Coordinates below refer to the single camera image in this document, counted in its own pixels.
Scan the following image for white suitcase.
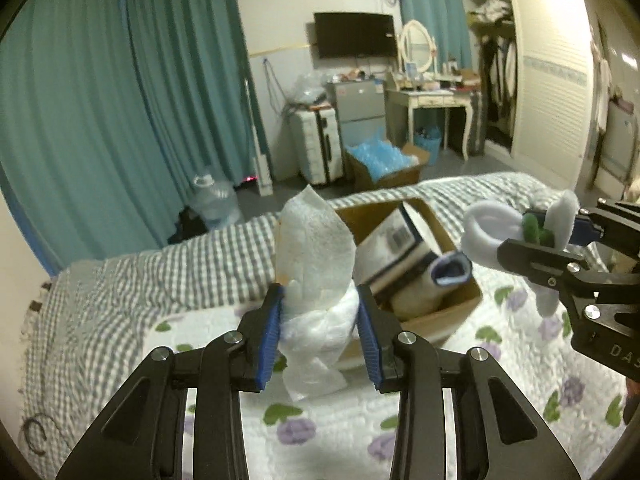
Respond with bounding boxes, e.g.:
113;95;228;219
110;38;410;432
288;107;345;185

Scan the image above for white floral quilt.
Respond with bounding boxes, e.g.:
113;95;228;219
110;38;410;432
142;249;632;480

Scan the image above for clear plastic wipes packet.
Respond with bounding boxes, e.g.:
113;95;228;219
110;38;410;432
274;186;359;401

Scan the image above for teal curtain right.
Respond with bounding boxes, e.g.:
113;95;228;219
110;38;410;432
400;0;472;68

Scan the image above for box of blue plastic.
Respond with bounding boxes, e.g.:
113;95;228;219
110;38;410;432
346;139;431;192

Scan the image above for black hair tie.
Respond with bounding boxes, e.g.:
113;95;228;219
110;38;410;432
22;414;66;456

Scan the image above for grey checked bed sheet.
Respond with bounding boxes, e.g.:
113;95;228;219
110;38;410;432
16;171;566;466

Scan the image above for teal curtain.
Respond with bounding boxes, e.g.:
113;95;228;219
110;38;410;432
400;0;472;68
1;0;265;274

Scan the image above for white blue sock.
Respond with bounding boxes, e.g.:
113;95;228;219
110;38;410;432
390;252;472;321

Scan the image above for white oval vanity mirror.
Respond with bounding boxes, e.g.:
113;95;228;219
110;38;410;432
398;20;437;75

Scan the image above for black wall television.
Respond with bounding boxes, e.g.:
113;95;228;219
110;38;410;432
314;12;397;58

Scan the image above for clear water bottle jug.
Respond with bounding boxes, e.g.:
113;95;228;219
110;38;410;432
190;174;243;231

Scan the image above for white louvred wardrobe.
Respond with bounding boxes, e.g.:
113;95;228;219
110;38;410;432
471;0;594;188

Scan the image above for white green plush rings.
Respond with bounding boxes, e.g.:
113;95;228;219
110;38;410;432
459;188;583;319

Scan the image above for silver mini fridge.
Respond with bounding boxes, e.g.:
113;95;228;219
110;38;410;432
326;79;386;148

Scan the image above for tissue paper pack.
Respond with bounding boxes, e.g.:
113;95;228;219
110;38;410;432
352;202;444;292

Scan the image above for white dressing table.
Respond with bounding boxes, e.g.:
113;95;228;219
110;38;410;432
385;72;482;162

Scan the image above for teal curtain left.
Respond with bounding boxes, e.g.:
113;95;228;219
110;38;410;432
1;0;265;274

